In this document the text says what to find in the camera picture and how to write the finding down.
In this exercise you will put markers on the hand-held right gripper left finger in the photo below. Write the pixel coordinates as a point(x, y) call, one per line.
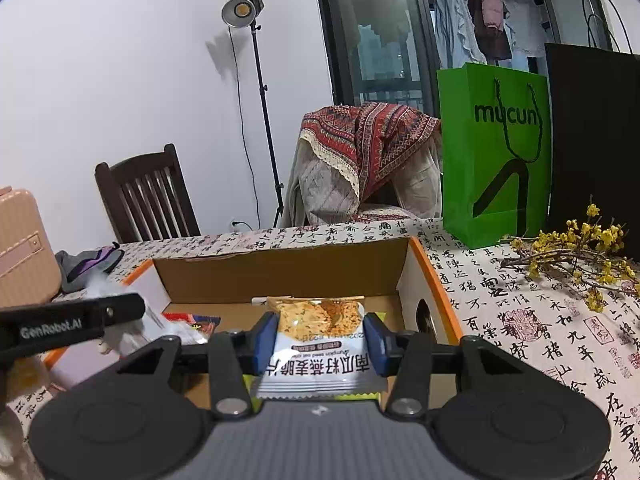
point(265, 345)

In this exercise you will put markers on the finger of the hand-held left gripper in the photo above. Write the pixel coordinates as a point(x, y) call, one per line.
point(125, 310)

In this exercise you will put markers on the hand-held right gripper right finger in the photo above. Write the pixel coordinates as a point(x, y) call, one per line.
point(375, 345)

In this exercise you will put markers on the white cracker snack packet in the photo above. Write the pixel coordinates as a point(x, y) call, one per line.
point(320, 355)

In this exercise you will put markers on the red printed snack bag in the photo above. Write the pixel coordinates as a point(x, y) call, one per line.
point(192, 320)

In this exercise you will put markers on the orange cardboard box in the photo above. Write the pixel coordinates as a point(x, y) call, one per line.
point(280, 270)

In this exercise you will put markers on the grey purple cloth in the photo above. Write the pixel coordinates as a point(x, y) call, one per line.
point(80, 267)

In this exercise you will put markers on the pink suitcase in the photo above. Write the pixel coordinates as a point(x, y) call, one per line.
point(25, 250)

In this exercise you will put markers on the dark wooden chair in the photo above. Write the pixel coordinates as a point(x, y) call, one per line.
point(135, 164)

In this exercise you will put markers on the beige covered chair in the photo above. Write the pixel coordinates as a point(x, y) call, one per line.
point(320, 185)

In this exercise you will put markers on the green paper bag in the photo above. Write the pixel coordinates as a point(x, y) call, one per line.
point(470, 185)

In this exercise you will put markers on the yellow flower branch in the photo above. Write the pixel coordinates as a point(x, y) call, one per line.
point(607, 237)

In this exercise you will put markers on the black paper bag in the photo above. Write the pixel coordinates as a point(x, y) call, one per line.
point(590, 135)

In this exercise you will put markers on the studio light on stand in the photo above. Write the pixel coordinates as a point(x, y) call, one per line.
point(240, 10)

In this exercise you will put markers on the hanging light blue garment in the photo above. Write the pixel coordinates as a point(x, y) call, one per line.
point(452, 25)

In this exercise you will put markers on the hanging white garment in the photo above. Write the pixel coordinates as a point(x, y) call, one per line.
point(527, 30)

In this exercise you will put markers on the hanging pink garment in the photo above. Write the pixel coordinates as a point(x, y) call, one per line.
point(492, 5)

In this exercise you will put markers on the wall outlet with plug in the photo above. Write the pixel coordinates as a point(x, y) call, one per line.
point(235, 224)

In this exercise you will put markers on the dark sliding door frame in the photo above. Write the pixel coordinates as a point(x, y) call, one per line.
point(325, 20)

